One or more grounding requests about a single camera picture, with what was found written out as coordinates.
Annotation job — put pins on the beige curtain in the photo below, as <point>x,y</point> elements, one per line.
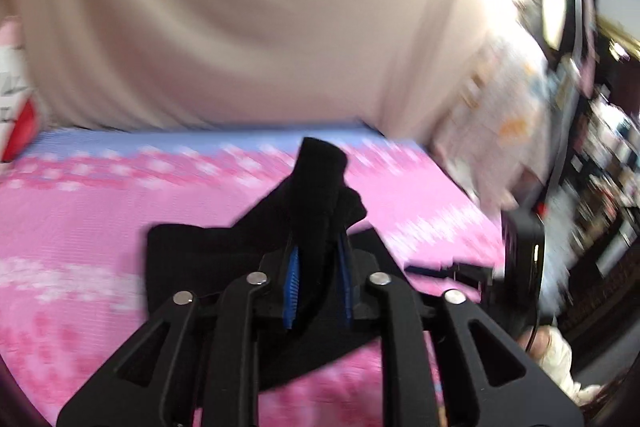
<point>250,17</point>

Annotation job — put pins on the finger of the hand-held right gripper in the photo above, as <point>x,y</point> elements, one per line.
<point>445,271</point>

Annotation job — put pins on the white patterned cloth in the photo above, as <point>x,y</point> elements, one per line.
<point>495,117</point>

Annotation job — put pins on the pink rose bedsheet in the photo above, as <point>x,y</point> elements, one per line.
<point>100,232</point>

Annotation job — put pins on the person's right forearm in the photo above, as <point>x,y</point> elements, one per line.
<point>555,357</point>

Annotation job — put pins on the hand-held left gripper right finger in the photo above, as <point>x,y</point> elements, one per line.
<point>345,287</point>

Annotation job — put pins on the cluttered dark shelf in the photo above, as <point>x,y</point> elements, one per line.
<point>607,187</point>

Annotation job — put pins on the black pants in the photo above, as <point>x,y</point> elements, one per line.
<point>320,187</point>

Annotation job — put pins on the cat face pillow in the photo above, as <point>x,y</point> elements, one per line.
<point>17,107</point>

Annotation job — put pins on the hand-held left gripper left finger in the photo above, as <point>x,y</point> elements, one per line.
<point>292,287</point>

